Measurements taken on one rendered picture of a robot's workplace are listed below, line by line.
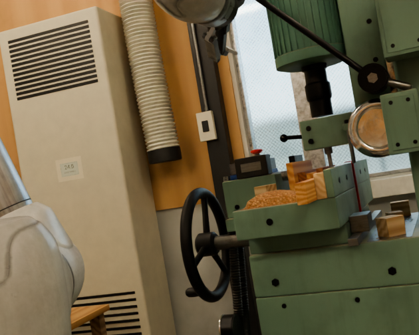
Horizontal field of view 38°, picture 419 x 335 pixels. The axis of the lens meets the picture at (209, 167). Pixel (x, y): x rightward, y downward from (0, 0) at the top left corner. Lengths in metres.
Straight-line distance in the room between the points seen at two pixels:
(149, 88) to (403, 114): 1.70
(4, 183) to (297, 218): 0.56
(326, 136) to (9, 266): 0.78
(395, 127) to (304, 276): 0.35
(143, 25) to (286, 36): 1.49
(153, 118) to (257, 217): 1.59
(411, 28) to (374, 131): 0.22
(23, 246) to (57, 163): 1.89
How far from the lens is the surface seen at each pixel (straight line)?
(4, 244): 0.98
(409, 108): 1.25
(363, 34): 1.41
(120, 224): 2.73
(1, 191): 1.20
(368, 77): 1.30
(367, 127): 1.32
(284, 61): 1.43
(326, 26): 1.43
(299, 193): 1.12
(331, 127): 1.43
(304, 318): 1.31
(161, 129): 2.76
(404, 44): 1.27
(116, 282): 2.78
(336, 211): 1.20
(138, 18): 2.86
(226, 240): 1.53
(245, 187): 1.48
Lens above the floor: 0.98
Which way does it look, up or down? 1 degrees up
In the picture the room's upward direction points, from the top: 9 degrees counter-clockwise
